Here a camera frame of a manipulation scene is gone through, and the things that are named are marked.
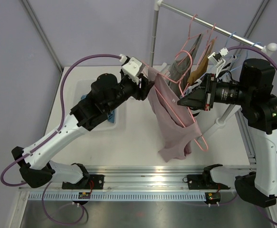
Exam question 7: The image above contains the pink hanger under grey top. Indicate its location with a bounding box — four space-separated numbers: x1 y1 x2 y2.
175 14 208 65

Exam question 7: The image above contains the blue hanger under striped top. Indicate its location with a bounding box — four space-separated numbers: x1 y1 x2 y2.
220 31 237 57

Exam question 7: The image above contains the grey metal clothes rack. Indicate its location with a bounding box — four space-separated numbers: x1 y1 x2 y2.
129 0 277 144

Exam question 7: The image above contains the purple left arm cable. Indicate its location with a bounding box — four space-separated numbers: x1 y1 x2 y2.
0 54 122 224

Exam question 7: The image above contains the aluminium mounting rail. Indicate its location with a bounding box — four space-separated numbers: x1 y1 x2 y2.
18 163 258 193

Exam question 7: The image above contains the teal blue tank top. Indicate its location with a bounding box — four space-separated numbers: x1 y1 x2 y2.
80 94 115 124

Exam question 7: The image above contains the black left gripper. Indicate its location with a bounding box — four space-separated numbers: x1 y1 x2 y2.
105 65 154 113

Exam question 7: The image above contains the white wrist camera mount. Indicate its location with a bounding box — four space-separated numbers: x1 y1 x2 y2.
119 54 146 84
207 52 226 78

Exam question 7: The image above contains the grey tank top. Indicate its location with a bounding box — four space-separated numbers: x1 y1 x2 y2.
166 34 203 93

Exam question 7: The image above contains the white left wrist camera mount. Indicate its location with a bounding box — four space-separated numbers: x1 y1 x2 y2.
119 54 146 84

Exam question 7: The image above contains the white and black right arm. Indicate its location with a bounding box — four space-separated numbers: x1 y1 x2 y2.
178 58 277 208

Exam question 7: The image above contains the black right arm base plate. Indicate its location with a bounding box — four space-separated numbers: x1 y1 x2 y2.
182 174 217 190

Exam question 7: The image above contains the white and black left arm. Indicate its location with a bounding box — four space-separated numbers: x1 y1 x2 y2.
12 73 154 189

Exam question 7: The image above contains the white plastic basket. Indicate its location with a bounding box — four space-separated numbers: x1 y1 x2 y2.
70 74 118 131

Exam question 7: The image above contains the mustard brown tank top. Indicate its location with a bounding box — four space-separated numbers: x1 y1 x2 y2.
187 38 216 86

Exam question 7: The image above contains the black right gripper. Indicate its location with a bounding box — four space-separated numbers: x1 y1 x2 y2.
179 73 254 111

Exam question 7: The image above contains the white slotted cable duct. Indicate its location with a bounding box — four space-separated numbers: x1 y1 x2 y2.
29 191 206 201

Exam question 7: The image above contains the pink hanger under brown top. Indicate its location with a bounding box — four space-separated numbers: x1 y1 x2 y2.
184 23 219 91

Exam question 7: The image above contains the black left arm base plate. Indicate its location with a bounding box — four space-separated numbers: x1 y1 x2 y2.
62 174 105 190

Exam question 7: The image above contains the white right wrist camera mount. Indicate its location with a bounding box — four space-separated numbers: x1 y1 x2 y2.
207 52 226 78

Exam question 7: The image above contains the mauve pink tank top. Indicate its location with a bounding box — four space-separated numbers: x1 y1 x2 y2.
148 67 201 162

